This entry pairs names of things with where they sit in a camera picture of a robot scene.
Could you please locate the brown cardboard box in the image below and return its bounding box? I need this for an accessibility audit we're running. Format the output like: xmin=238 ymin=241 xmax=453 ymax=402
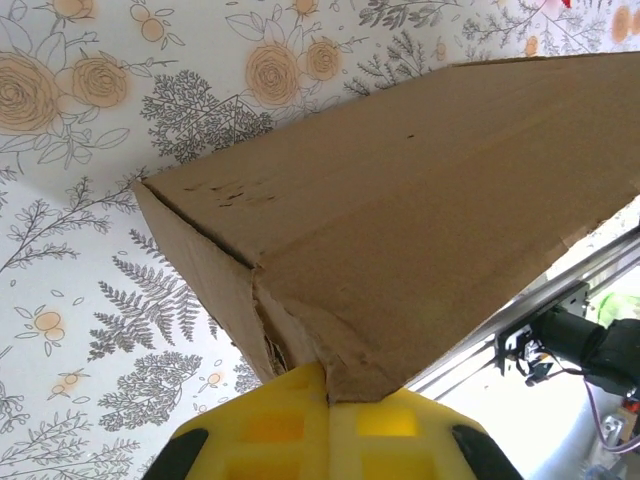
xmin=132 ymin=49 xmax=640 ymax=405

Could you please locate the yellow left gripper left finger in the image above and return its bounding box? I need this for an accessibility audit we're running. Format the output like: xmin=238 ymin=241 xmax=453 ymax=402
xmin=142 ymin=362 xmax=335 ymax=480

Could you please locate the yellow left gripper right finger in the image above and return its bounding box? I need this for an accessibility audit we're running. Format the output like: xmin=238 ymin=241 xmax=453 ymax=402
xmin=330 ymin=387 xmax=524 ymax=480

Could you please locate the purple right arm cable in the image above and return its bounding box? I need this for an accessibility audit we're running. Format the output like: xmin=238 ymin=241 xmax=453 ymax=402
xmin=584 ymin=382 xmax=640 ymax=454

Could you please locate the green transparent plastic cup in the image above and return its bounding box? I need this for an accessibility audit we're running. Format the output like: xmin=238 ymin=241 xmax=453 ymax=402
xmin=597 ymin=292 xmax=640 ymax=326

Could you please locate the long aluminium mounting rail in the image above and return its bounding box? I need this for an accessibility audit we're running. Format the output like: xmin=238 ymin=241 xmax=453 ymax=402
xmin=407 ymin=232 xmax=640 ymax=401

